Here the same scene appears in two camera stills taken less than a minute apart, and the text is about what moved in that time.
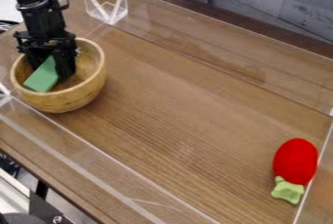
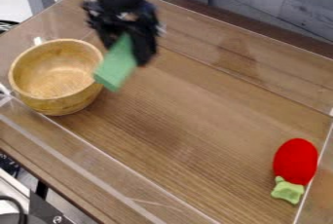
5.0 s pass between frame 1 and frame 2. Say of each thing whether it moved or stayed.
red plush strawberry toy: stayed
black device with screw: stayed
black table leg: stayed
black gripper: moved
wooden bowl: stayed
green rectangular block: moved
